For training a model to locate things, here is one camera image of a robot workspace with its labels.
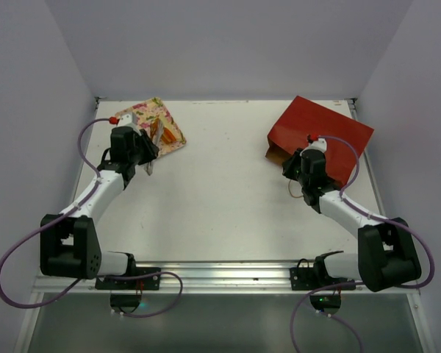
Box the silver metal tongs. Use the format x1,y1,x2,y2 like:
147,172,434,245
145,118,165,176

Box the floral patterned tray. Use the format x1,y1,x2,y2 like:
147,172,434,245
115,97,187,157

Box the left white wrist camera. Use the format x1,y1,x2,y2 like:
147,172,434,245
109,112,137,130

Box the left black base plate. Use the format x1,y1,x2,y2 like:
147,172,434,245
95,267,161,290

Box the red paper bag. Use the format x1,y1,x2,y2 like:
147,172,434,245
265,96,374,187

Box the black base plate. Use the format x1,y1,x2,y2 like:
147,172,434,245
95,267,161,290
289,259,356,290

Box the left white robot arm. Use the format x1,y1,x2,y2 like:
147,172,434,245
40,126,161,289

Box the aluminium mounting rail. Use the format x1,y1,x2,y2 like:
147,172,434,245
32,261,420,293

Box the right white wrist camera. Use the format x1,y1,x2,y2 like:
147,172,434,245
306,135,327,153

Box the orange fake sandwich bread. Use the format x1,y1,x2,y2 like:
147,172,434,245
150,118,177,144

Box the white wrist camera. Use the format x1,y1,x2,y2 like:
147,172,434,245
109,112,137,130
306,135,327,153

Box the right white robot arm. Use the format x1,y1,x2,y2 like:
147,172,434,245
282,149,422,292

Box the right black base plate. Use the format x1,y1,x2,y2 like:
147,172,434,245
289,259,356,290

